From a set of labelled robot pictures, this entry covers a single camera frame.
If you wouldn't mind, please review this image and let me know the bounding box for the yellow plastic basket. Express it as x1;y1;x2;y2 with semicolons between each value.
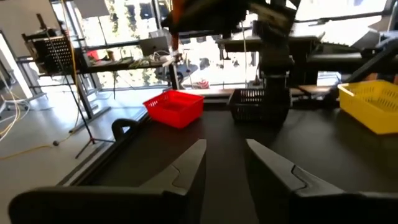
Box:
337;79;398;136

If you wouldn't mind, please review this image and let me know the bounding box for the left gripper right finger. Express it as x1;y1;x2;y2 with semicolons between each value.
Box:
246;139;398;224

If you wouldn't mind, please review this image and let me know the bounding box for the silver laptop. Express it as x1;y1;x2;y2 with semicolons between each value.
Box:
139;35;170;57

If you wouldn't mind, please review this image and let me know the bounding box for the black frame desk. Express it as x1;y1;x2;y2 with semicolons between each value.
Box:
17;55;183;125

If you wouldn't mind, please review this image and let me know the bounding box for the black perforated case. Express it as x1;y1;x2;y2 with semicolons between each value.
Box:
22;28;78;76

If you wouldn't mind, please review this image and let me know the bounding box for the red plastic basket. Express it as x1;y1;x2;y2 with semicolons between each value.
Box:
142;90;205;129

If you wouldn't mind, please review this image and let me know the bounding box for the black frame clamp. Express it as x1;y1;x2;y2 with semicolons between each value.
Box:
111;118;140;141

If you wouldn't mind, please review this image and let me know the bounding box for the black plastic basket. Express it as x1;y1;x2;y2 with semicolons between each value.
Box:
228;88;292;126

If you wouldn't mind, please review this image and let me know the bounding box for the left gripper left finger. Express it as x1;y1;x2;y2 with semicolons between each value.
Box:
8;139;207;224

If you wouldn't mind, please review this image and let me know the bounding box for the black tripod stand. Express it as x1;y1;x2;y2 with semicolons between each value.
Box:
35;12;116;159

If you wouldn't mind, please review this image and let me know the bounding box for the yellow cable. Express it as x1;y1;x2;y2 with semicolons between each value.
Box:
0;0;82;161

